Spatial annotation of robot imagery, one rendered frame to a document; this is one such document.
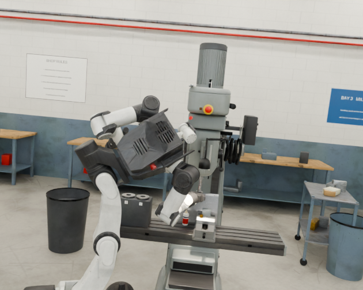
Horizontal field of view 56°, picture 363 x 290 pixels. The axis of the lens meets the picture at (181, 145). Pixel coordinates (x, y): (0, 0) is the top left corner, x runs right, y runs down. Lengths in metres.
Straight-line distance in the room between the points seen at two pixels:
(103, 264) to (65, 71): 5.47
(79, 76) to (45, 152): 1.64
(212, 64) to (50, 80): 5.04
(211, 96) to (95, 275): 1.20
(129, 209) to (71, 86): 4.85
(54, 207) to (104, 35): 3.86
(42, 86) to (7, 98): 0.76
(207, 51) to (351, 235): 2.61
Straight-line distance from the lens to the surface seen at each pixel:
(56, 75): 7.10
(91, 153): 1.76
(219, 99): 2.08
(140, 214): 2.38
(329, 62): 6.90
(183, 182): 1.73
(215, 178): 2.74
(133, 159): 1.70
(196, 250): 2.40
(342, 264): 4.32
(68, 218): 3.95
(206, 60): 2.47
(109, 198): 1.80
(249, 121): 2.52
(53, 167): 7.26
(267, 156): 6.03
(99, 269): 1.96
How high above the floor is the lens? 1.82
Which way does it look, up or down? 8 degrees down
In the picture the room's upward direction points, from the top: 5 degrees clockwise
